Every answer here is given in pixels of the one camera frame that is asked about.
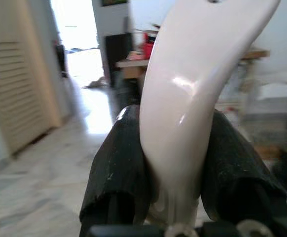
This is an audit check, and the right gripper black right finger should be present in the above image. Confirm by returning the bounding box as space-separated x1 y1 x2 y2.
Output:
199 111 287 223

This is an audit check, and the cream louvered door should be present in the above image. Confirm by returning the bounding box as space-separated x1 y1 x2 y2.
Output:
0 0 63 157

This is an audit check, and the wooden table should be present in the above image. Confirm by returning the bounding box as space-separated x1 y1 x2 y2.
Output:
115 50 270 78

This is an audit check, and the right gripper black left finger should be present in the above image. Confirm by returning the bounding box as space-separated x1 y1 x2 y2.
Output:
78 105 160 237

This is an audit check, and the dark framed picture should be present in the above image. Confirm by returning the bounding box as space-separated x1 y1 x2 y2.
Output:
101 0 129 7

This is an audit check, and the black wall-hung item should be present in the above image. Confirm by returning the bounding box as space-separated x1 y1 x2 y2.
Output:
55 44 67 78

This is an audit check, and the red plastic item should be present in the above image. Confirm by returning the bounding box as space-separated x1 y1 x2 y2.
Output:
143 31 157 60

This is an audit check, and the dark tall cylinder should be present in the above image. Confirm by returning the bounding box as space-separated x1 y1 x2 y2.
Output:
105 33 132 86

